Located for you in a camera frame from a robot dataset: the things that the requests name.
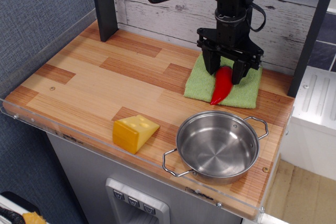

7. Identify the dark left upright post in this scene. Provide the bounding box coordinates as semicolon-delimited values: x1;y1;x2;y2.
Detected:
94;0;118;42

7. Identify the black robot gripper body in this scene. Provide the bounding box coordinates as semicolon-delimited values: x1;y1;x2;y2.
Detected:
197;8;264;63

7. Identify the grey toy fridge cabinet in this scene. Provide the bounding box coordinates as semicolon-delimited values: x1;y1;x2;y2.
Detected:
47;133;242;223

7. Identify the yellow object at corner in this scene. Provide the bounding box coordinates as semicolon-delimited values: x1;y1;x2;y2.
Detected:
22;212;47;224

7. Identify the white toy sink unit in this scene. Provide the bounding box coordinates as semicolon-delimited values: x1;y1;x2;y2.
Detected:
280;67;335;179

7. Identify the red chili pepper toy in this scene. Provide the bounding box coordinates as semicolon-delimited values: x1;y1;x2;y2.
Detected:
210;66;233;105

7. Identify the dark upright post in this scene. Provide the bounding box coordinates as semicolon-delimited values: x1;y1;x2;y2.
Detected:
94;0;118;42
287;0;331;98

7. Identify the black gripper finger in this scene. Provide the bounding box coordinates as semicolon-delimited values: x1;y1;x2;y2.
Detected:
202;47;221;75
232;59;261;85

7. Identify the stainless steel pot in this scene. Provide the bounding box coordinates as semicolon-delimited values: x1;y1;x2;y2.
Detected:
162;111;269;185

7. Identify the green towel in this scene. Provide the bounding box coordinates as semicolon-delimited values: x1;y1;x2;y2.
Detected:
184;54;263;109

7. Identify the silver dispenser panel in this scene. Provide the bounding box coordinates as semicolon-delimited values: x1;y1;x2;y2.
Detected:
106;178;171;223

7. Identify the yellow cheese wedge toy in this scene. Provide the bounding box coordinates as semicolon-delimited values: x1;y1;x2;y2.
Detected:
112;115;160;154

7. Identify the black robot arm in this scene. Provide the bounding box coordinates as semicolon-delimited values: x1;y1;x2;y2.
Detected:
197;0;265;85

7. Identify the dark right upright post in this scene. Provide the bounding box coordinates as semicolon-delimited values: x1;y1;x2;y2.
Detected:
287;0;331;98

